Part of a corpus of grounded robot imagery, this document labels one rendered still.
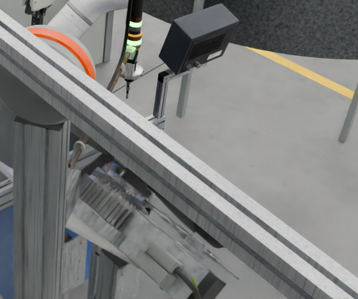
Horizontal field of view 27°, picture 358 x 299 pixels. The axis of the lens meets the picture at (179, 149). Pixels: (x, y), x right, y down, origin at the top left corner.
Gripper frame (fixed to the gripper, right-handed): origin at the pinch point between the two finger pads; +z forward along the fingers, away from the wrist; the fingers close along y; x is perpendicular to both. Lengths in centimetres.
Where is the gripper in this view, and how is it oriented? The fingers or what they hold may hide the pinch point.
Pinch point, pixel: (37, 21)
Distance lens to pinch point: 232.5
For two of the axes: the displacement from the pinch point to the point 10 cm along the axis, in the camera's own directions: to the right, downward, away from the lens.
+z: -1.9, 7.9, 5.8
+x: 8.2, 4.6, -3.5
